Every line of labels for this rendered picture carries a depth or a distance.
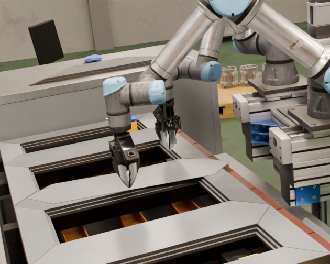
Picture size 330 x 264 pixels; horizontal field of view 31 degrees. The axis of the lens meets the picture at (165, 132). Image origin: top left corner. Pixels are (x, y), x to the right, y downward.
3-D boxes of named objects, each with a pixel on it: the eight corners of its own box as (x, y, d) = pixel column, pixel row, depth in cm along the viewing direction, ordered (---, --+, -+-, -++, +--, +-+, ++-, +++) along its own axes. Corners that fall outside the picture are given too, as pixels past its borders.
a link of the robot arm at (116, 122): (132, 113, 189) (107, 118, 186) (134, 127, 190) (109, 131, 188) (126, 107, 195) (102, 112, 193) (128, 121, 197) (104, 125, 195)
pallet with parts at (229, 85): (283, 90, 623) (282, 59, 613) (297, 112, 546) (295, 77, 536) (171, 100, 631) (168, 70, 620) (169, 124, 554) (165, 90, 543)
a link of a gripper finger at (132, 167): (134, 180, 203) (131, 155, 200) (139, 186, 197) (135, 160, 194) (125, 182, 202) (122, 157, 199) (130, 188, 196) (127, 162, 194)
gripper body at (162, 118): (163, 134, 224) (159, 103, 220) (155, 129, 232) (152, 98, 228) (182, 130, 226) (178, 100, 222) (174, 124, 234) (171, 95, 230)
